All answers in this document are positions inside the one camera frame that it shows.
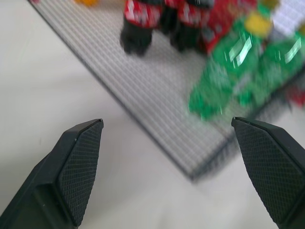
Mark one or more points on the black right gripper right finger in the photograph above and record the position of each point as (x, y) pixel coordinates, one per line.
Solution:
(271, 164)

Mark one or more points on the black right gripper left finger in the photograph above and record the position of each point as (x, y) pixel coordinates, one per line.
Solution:
(71, 167)

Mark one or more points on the green snack bag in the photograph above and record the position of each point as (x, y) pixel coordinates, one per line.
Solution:
(228, 78)
(283, 57)

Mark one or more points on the red snack bag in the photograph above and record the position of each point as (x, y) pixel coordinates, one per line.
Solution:
(218, 31)

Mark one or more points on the dark cola bottle red label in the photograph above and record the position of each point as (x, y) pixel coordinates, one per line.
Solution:
(188, 23)
(140, 23)

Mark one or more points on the orange object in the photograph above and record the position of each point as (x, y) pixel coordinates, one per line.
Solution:
(87, 2)

